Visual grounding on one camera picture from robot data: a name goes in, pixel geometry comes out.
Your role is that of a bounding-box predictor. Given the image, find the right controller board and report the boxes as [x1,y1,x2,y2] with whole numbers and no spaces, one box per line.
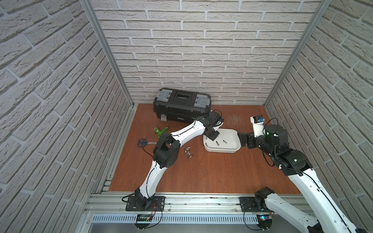
[256,215,273,231]

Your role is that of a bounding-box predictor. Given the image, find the white plastic storage box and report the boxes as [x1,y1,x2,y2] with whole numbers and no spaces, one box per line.
[204,129,241,153]

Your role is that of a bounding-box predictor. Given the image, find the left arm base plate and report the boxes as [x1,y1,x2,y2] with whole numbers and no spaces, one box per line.
[125,196,166,212]

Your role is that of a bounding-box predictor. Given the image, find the blue handled scissors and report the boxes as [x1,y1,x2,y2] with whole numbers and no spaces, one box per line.
[137,138,156,148]

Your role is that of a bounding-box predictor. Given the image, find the black plastic toolbox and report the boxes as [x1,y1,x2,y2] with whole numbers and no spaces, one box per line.
[153,88,211,124]

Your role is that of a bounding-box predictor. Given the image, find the aluminium corner post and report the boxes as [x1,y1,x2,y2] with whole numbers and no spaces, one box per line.
[263,0,332,107]
[81,0,135,108]

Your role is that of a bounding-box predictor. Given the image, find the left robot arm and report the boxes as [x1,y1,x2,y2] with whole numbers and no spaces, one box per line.
[135,111,223,209]

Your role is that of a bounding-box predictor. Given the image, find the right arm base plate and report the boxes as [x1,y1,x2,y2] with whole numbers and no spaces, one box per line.
[239,197,263,212]

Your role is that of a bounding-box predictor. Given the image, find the aluminium front rail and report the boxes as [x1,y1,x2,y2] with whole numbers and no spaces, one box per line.
[84,192,324,225]

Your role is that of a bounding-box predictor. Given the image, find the left controller board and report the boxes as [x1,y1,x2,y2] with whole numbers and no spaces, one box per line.
[135,214,153,230]

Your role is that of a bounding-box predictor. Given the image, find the right aluminium corner post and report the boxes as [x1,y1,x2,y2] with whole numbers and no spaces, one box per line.
[263,0,332,107]

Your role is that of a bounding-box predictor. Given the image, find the controller board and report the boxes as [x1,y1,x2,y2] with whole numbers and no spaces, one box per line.
[256,215,273,231]
[135,214,153,230]

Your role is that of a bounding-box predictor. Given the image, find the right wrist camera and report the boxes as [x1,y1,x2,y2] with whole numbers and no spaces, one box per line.
[250,115,265,138]

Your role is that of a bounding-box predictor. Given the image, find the left aluminium corner post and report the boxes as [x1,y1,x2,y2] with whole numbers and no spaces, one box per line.
[81,0,135,108]

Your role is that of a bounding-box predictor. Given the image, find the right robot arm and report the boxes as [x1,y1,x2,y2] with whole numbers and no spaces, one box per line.
[240,123,365,233]

